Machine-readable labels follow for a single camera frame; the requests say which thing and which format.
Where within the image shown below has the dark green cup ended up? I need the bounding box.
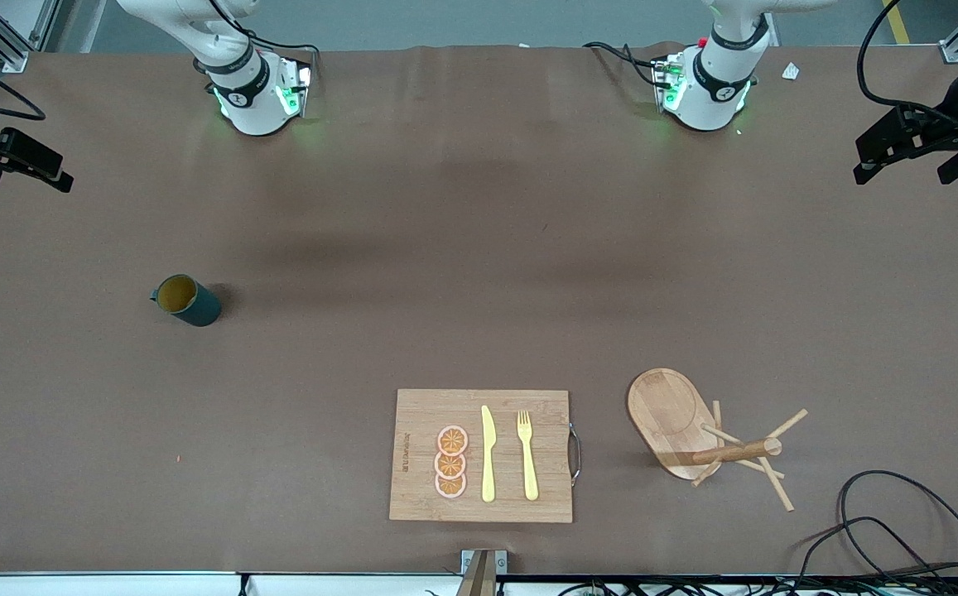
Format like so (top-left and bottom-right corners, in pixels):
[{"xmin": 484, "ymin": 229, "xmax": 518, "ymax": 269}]
[{"xmin": 149, "ymin": 273, "xmax": 223, "ymax": 328}]

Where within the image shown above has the wooden mug tree stand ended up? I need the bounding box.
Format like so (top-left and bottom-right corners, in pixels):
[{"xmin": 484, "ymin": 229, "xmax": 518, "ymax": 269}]
[{"xmin": 627, "ymin": 368, "xmax": 810, "ymax": 513}]

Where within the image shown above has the yellow plastic fork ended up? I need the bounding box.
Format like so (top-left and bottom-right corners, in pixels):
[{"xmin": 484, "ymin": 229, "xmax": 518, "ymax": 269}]
[{"xmin": 516, "ymin": 409, "xmax": 541, "ymax": 502}]

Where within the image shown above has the black floor cable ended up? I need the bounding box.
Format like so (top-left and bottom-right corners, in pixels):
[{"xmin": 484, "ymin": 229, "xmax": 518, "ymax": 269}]
[
  {"xmin": 792, "ymin": 517, "xmax": 947, "ymax": 590},
  {"xmin": 838, "ymin": 469, "xmax": 958, "ymax": 590}
]

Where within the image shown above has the brown table cover sheet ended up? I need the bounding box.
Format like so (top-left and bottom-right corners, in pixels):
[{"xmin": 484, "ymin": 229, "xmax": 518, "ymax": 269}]
[{"xmin": 0, "ymin": 41, "xmax": 958, "ymax": 577}]

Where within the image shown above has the bamboo cutting board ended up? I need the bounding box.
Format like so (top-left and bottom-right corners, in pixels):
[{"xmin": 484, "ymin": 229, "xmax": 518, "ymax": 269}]
[{"xmin": 388, "ymin": 388, "xmax": 584, "ymax": 524}]

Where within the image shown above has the black base cable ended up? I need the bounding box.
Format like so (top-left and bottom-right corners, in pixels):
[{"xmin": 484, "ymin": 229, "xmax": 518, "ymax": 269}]
[
  {"xmin": 582, "ymin": 40, "xmax": 663, "ymax": 90},
  {"xmin": 209, "ymin": 0, "xmax": 321, "ymax": 60}
]

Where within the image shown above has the yellow plastic knife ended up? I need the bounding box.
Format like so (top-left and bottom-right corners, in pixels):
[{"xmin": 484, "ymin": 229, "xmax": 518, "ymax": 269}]
[{"xmin": 480, "ymin": 404, "xmax": 498, "ymax": 504}]

